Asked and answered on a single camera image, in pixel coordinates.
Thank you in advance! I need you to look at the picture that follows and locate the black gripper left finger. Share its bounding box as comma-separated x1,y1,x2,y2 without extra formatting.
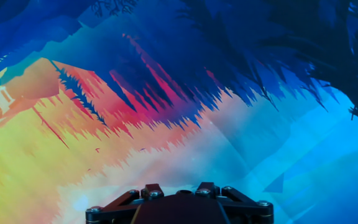
85,183,165,224

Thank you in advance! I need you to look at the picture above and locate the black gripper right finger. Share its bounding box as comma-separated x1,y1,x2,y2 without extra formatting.
195,182,275,224

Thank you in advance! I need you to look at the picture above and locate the colourful forest landscape cloth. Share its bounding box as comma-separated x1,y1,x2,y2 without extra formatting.
0,0,358,224

